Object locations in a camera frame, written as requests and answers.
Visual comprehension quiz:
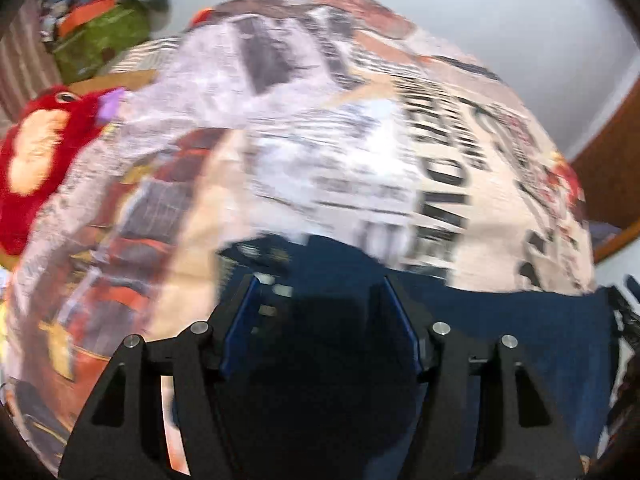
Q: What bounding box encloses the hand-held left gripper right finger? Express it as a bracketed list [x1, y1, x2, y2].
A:
[382, 276, 586, 480]

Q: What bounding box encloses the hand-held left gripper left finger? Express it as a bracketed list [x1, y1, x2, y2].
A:
[57, 274, 262, 480]

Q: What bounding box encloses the navy patterned hoodie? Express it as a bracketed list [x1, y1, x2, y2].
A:
[170, 232, 640, 480]

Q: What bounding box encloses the printed bed blanket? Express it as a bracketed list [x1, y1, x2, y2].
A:
[0, 0, 598, 477]

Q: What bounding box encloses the red plush toy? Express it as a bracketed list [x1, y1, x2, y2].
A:
[0, 85, 118, 261]

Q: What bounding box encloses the small purple toy piece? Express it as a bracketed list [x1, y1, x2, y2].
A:
[99, 87, 126, 122]

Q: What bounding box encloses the wooden door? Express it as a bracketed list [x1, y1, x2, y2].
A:
[570, 60, 640, 261]

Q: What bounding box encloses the green storage bag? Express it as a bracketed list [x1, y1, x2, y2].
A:
[52, 5, 152, 86]

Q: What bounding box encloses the striped curtain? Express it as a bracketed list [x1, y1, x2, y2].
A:
[0, 0, 66, 126]

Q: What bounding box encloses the orange box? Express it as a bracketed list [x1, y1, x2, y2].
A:
[57, 0, 118, 37]

